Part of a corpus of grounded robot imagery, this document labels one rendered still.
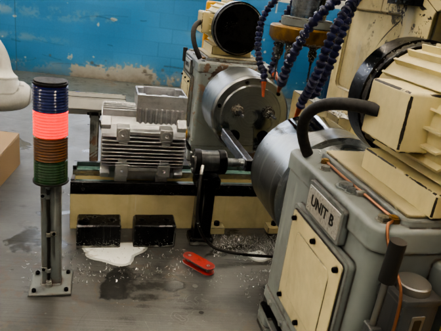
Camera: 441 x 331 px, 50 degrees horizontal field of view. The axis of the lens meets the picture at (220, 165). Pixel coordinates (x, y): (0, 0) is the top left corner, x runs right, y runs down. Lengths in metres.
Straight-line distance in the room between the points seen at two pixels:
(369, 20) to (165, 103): 0.59
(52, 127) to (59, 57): 6.19
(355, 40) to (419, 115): 0.83
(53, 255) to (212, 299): 0.33
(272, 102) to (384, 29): 0.40
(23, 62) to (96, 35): 1.08
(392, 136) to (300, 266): 0.26
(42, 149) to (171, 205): 0.45
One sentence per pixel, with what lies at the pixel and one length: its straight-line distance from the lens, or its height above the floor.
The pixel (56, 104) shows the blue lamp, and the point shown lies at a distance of 0.85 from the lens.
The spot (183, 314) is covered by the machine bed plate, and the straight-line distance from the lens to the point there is 0.96.
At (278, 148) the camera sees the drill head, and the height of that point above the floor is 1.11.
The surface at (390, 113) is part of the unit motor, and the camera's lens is 0.62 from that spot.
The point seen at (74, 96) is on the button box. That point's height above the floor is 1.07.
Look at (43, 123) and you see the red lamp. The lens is 0.86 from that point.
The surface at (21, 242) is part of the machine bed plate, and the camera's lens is 1.19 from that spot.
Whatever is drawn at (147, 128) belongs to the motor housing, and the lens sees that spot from 1.14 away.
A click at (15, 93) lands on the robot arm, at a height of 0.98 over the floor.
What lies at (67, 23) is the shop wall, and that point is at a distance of 6.96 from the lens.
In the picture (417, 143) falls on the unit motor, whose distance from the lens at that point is 0.61.
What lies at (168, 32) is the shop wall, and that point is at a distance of 6.80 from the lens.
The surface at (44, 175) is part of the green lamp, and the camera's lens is 0.89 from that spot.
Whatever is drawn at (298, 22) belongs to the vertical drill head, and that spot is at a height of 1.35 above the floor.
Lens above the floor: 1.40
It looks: 21 degrees down
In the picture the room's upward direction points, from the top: 7 degrees clockwise
